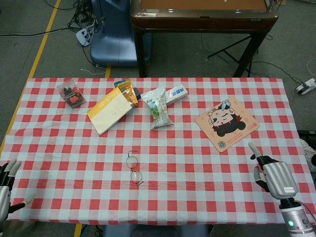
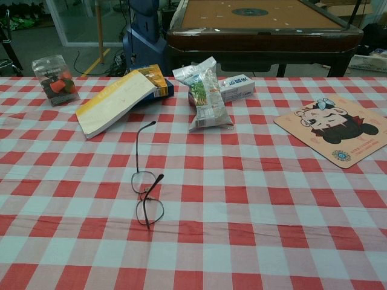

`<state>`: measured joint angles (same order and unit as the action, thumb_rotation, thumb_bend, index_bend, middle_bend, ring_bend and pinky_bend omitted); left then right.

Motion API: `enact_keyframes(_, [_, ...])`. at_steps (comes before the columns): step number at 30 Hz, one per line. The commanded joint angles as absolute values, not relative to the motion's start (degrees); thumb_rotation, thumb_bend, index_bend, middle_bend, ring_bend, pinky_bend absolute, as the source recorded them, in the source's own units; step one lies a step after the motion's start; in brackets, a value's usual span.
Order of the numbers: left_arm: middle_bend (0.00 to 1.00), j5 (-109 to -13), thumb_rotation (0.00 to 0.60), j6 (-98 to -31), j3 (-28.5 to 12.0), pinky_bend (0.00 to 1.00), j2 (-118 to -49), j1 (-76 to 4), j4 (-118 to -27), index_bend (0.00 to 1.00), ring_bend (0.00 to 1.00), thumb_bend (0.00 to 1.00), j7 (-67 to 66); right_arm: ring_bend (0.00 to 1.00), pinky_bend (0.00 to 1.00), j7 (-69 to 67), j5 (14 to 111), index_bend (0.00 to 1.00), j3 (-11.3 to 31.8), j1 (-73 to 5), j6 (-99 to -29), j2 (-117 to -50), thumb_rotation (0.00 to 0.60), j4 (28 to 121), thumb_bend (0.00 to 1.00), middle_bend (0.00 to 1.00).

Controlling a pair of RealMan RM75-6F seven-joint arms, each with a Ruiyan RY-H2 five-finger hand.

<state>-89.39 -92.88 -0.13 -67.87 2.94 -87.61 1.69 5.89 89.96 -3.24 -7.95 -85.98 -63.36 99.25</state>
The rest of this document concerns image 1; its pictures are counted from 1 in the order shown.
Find dark brown wooden table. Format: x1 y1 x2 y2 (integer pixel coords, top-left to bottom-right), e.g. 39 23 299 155
129 0 280 78

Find thin black cable to strip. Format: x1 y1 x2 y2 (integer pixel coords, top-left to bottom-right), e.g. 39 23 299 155
256 60 305 84

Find silver green snack bag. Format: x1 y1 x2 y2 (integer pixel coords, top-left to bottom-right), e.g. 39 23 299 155
140 86 174 130

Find blue plastic chair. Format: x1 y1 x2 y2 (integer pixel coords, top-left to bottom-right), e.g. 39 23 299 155
89 0 152 68

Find clear box with red items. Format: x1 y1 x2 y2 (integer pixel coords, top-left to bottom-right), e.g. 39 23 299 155
56 78 87 110

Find cartoon character mouse pad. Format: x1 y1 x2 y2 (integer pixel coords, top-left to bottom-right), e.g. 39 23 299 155
194 96 261 153

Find white power strip grey plug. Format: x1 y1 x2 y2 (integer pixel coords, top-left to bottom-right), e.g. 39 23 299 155
294 78 316 95

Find orange snack packet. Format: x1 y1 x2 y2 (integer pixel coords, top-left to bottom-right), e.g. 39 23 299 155
117 79 139 108

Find white blue toothpaste box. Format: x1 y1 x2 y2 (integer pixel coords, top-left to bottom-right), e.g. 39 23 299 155
164 83 188 105

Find thin-framed eyeglasses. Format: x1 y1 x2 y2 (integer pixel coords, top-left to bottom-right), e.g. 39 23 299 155
126 150 145 187

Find tangled black floor cables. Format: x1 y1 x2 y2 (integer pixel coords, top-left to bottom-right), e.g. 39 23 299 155
66 0 106 34

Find red white checkered tablecloth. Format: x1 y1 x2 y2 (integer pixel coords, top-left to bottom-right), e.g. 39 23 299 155
0 77 316 226

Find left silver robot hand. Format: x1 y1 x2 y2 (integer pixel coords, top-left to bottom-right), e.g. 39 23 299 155
0 158 36 223

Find yellow white notebook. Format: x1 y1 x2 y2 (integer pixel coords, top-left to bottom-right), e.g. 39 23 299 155
87 88 132 136

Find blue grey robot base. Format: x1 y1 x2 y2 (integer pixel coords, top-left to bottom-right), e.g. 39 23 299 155
102 224 211 237

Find white power strip with plugs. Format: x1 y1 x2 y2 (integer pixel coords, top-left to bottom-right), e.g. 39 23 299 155
75 24 96 47

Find white crumpled cloth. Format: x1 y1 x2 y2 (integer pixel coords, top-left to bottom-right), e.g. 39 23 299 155
299 138 316 171

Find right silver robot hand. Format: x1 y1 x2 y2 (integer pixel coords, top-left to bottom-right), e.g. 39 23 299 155
247 142 300 199

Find long black floor cable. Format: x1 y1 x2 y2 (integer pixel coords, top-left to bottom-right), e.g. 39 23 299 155
0 26 78 38

